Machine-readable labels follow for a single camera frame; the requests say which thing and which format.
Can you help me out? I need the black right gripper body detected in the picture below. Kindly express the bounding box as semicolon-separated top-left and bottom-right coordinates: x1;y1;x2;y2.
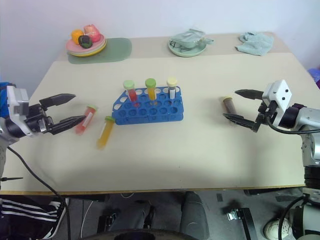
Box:
255;98;278;125

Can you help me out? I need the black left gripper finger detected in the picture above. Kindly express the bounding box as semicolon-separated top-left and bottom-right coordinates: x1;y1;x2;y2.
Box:
50;115;87;136
38;93;77;111

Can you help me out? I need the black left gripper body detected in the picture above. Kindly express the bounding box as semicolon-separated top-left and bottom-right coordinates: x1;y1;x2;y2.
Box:
24;103;55;136

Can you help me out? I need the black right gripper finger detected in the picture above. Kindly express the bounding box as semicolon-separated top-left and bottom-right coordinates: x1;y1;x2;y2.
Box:
234;89;265;101
222;112;262;133

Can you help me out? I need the brown tube yellow cap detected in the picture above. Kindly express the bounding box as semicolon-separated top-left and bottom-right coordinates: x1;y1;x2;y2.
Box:
222;95;239;116

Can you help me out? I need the red tube light green cap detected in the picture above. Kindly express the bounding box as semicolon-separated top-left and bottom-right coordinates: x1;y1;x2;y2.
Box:
122;79;141;108

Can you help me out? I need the dark tube yellow cap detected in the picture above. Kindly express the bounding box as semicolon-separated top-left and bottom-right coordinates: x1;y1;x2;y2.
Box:
166;77;179;101

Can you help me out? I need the blue test tube rack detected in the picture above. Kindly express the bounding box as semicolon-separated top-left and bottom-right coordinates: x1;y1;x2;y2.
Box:
111;85;186;126

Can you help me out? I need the orange tube dark green cap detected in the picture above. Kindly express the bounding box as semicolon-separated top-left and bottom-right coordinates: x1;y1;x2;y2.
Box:
145;77;159;105

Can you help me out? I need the blue object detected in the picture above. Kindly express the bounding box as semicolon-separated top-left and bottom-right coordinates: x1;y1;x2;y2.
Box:
0;80;16;119

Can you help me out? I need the teal cloth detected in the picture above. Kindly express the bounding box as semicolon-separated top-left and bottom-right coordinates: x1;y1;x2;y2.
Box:
234;31;275;57

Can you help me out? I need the yellow plate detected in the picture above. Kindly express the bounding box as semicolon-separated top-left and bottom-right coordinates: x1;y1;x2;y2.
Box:
67;39;108;58

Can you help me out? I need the pink plate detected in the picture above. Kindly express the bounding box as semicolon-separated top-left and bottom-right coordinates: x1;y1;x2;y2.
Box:
65;34;106;53

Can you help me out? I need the purple and blue container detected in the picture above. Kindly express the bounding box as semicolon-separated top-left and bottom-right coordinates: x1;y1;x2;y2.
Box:
308;65;320;90

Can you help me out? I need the dark toy vegetable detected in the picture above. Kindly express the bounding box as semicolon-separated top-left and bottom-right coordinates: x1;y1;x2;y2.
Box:
77;34;94;49

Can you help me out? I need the orange toy pepper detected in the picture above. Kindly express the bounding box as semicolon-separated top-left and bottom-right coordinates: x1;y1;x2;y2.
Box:
70;29;85;46

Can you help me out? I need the light green plate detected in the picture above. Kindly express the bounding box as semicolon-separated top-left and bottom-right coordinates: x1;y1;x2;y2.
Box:
66;38;107;55

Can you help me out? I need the pink toy cake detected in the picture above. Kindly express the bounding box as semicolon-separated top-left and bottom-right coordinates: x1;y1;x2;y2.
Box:
83;23;102;44

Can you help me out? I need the pale green plate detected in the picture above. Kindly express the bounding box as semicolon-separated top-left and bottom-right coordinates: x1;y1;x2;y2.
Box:
167;37;209;58

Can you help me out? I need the green placemat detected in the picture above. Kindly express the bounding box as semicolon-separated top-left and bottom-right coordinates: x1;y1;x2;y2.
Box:
67;37;133;66

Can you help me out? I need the pale green bowl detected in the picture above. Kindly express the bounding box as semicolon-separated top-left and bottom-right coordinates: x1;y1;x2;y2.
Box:
171;34;204;50

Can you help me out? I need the clear plastic bag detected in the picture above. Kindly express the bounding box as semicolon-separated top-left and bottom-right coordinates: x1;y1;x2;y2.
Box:
169;27;215;48

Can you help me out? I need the black white striped trouser leg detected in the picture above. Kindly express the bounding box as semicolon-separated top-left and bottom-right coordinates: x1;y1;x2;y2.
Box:
0;196;67;240

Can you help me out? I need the grey rounded robot leg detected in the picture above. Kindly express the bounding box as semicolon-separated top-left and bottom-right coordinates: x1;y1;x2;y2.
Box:
179;190;210;236

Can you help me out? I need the white shoe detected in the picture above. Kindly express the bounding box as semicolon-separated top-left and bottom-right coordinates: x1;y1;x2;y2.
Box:
264;216;293;240

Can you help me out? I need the dark grey rounded shape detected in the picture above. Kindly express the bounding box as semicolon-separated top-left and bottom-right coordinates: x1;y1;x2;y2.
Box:
109;199;156;234

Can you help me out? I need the silver robot body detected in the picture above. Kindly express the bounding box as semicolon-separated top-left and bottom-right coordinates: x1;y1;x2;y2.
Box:
289;192;320;240

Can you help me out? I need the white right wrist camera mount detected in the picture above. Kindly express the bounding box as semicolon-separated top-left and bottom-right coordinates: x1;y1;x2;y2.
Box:
261;79;294;127

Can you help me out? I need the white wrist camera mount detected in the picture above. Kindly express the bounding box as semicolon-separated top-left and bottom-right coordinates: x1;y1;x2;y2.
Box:
6;84;35;137
261;79;294;127

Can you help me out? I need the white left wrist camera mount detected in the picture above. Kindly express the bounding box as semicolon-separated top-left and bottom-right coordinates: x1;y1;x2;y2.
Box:
6;84;35;137

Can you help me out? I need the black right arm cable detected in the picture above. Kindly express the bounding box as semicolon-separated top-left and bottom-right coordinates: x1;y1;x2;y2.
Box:
265;109;320;135

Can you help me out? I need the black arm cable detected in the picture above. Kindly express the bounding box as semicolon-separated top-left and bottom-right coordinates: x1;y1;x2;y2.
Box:
6;146;70;240
265;109;320;135

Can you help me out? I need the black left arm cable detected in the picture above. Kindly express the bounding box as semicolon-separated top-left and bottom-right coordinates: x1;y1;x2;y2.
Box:
6;146;70;240

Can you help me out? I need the black cable tie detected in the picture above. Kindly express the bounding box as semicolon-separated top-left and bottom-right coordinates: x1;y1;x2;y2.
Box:
0;176;24;183

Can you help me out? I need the thin white cable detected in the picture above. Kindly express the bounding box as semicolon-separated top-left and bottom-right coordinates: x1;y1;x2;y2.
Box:
81;199;94;227

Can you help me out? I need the black metal bracket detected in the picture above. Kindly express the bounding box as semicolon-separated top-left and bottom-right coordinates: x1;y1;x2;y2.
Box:
224;206;259;240

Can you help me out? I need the black body cable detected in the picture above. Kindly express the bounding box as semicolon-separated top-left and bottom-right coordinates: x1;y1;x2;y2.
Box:
276;193;311;240

